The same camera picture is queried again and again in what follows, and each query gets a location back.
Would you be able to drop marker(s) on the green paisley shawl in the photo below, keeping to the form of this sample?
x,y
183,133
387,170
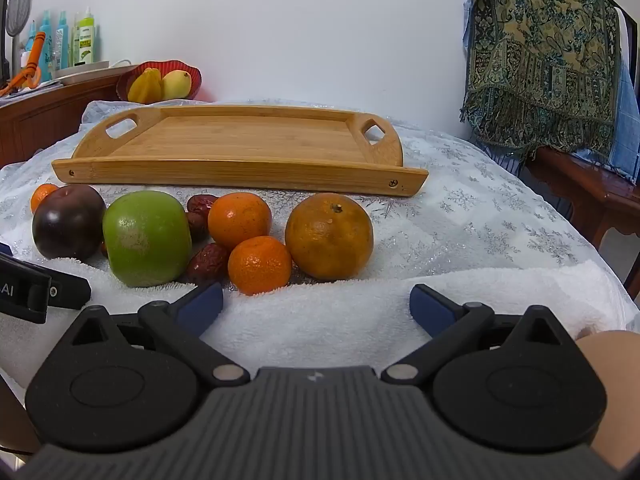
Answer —
x,y
540,50

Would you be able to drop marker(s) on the person's left leg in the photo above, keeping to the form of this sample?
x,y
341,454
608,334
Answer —
x,y
15,415

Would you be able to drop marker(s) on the white terry towel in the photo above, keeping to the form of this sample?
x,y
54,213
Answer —
x,y
325,320

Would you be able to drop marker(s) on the person's leg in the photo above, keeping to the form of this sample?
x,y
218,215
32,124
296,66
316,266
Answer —
x,y
15,415
615,385

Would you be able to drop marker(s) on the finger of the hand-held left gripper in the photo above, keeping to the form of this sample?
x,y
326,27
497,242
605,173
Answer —
x,y
4,249
60,292

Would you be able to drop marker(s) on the yellow mango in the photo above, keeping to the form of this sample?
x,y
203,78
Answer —
x,y
177,85

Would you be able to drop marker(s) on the red ribbed bowl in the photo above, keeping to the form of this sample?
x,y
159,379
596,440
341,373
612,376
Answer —
x,y
122,87

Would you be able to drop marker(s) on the blue spray bottle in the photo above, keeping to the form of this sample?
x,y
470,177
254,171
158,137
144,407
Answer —
x,y
45,47
62,42

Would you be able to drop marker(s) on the yellow starfruit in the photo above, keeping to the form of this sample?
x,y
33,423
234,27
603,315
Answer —
x,y
145,85

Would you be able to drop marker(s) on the green apple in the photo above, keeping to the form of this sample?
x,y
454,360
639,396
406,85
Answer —
x,y
145,240

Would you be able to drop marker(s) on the large red date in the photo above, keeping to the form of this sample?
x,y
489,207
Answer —
x,y
206,262

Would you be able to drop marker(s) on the black monitor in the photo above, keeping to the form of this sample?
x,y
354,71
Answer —
x,y
4,35

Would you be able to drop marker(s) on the wooden cabinet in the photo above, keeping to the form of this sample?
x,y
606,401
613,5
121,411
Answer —
x,y
40,120

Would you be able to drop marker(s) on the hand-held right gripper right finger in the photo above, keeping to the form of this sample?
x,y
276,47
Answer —
x,y
430,306

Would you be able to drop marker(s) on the dark purple plum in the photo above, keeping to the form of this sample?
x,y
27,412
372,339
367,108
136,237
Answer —
x,y
67,222

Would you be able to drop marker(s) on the large greenish orange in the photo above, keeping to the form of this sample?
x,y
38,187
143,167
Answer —
x,y
327,240

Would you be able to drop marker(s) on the small mandarin with stem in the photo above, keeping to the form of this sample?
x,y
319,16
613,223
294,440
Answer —
x,y
42,195

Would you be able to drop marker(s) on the person's right leg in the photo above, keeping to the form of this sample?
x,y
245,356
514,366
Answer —
x,y
615,385

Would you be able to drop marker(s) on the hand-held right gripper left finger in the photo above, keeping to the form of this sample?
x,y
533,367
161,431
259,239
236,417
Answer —
x,y
200,306

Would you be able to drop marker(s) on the blue checked cloth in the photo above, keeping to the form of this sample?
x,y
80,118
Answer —
x,y
627,125

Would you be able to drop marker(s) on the wooden tray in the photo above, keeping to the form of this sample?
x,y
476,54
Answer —
x,y
240,135

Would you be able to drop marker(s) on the dark wooden side table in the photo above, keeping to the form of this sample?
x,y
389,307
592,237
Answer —
x,y
600,195

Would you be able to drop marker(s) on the medium mandarin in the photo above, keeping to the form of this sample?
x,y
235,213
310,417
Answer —
x,y
237,217

